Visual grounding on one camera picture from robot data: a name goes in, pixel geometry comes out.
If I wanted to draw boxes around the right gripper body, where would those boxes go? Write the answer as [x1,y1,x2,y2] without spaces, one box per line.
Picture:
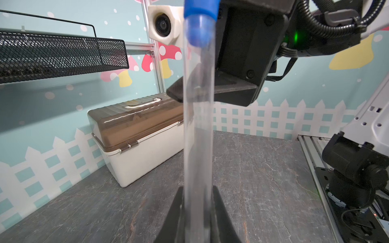
[215,1,365,88]

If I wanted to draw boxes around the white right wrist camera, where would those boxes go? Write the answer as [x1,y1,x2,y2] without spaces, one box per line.
[148,5,184,49]

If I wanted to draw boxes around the blue stopper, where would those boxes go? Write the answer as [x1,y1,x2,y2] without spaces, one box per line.
[184,0,220,48]

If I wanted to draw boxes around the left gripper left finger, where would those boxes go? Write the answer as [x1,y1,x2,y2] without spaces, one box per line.
[154,186,184,243]

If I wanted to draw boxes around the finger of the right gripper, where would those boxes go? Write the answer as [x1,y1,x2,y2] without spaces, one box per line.
[166,70,258,107]

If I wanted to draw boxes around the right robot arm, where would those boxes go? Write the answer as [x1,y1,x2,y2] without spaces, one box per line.
[149,1,389,212]

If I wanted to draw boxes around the clear test tube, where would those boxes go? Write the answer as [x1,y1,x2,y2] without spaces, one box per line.
[183,21,215,243]

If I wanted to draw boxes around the black mesh wall basket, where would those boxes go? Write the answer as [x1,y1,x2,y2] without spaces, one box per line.
[0,10,130,85]

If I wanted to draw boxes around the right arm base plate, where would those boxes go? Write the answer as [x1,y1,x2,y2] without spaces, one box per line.
[315,167,389,243]

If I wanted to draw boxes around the brown lid storage box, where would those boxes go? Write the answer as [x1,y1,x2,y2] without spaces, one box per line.
[87,93,184,187]

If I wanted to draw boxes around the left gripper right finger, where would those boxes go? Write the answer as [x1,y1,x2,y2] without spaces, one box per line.
[211,186,241,243]

